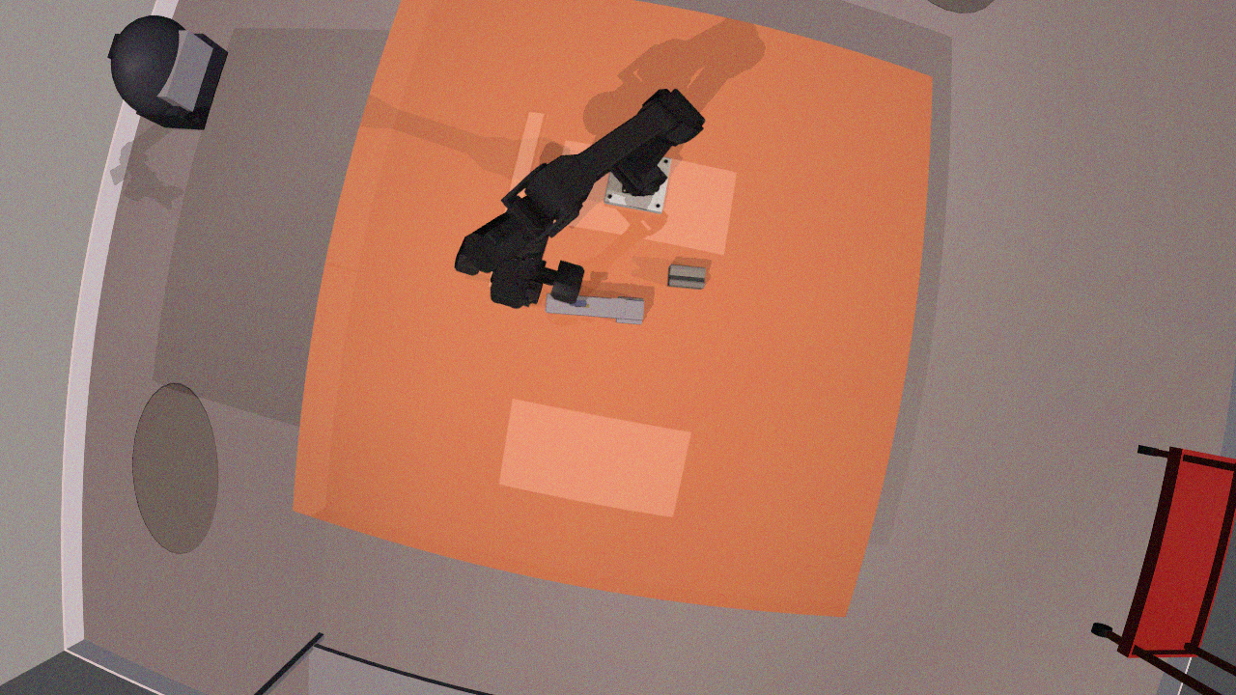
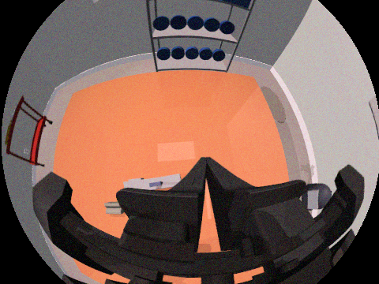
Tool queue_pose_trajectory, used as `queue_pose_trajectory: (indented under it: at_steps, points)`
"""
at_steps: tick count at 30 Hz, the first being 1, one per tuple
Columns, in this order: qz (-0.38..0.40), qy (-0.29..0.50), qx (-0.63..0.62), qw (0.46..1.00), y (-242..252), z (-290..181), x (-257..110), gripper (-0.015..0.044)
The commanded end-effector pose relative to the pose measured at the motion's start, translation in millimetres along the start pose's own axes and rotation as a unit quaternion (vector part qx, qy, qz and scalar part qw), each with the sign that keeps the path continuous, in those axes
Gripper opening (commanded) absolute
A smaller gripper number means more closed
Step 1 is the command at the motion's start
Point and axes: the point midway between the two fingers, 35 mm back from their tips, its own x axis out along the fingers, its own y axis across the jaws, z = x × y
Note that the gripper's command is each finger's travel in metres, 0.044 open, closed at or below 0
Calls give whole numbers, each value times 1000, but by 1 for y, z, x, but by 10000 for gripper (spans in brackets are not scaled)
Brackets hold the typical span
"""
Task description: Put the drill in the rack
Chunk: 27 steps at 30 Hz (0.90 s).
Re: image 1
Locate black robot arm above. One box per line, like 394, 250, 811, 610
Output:
464, 89, 706, 309

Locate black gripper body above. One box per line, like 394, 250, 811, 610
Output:
455, 236, 583, 304

